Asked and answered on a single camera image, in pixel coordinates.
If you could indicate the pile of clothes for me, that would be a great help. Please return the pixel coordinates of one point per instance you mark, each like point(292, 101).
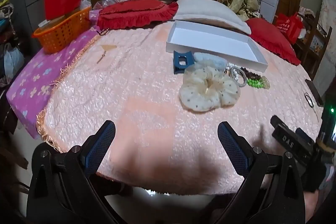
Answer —
point(9, 56)

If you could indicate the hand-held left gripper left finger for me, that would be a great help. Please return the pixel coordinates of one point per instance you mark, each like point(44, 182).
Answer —
point(101, 145)

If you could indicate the black hook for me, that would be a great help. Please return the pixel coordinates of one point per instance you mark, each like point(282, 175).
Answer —
point(103, 32)

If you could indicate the white cardboard box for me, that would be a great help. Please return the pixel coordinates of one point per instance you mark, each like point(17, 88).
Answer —
point(210, 40)

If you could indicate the floral curtain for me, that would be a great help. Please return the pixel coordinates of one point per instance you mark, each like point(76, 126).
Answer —
point(329, 8)

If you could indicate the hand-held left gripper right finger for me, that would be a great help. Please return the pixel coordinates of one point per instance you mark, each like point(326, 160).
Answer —
point(233, 146)

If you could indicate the plain red pillow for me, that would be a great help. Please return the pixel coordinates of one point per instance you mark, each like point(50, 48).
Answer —
point(273, 40)

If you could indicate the purple floral mattress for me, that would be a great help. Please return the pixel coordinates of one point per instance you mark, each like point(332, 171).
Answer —
point(34, 77)

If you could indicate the wooden shelf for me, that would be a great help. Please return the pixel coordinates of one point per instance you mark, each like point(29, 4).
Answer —
point(319, 43)

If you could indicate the cream dotted scrunchie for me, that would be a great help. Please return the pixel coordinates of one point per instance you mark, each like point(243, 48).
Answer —
point(202, 96)

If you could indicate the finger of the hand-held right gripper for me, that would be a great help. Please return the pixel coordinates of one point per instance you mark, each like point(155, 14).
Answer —
point(304, 134)
point(286, 137)

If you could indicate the beige pillow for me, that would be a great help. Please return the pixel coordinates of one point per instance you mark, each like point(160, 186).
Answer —
point(207, 11)

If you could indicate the red shopping bag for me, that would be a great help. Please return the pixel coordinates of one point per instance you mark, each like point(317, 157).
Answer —
point(288, 26)

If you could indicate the blue hair claw clip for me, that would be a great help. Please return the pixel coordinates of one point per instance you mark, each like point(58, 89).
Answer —
point(178, 61)

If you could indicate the person's right forearm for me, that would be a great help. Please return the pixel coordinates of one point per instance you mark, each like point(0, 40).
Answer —
point(316, 204)

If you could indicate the orange plastic basket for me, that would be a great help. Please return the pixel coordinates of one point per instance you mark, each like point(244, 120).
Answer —
point(65, 29)

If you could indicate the white plastic bag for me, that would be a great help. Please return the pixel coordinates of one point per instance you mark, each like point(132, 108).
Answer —
point(86, 4)

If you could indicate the red frilled pillow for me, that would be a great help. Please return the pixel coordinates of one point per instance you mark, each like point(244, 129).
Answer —
point(134, 12)

